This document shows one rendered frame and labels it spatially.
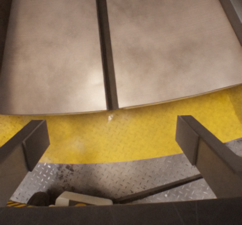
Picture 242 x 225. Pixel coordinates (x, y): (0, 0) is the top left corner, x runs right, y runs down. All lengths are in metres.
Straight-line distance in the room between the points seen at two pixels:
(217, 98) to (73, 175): 0.87
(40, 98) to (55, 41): 0.23
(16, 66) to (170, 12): 0.64
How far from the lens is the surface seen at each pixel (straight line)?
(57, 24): 0.79
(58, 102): 0.69
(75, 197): 0.95
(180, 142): 0.16
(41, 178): 1.11
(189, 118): 0.16
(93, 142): 0.96
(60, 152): 1.03
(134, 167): 0.96
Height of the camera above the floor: 0.93
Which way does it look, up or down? 82 degrees down
